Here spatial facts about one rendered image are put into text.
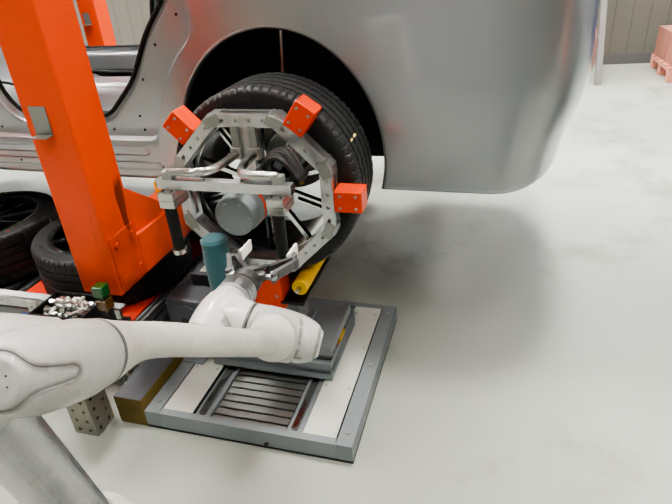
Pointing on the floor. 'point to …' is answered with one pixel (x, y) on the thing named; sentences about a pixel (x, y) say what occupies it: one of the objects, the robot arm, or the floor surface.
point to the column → (91, 414)
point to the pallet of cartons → (661, 59)
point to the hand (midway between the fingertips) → (271, 247)
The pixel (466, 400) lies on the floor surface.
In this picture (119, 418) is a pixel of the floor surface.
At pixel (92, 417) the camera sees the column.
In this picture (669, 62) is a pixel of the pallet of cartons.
